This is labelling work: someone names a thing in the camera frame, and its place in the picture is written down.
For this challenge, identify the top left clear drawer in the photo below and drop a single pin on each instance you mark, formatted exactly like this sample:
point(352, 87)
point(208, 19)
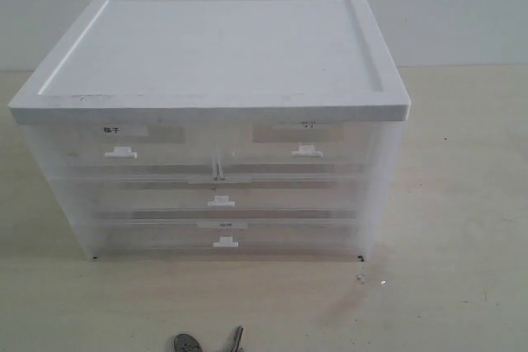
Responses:
point(139, 149)

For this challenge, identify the white translucent drawer cabinet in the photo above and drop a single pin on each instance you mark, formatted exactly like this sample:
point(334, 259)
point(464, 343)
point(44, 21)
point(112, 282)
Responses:
point(206, 63)

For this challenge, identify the top right clear drawer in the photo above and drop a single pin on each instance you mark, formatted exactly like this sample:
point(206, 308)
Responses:
point(305, 150)

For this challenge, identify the wide clear drawer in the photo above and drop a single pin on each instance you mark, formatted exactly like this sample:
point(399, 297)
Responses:
point(237, 237)
point(284, 200)

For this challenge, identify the key bunch with blue fob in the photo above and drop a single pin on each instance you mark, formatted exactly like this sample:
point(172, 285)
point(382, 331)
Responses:
point(190, 341)

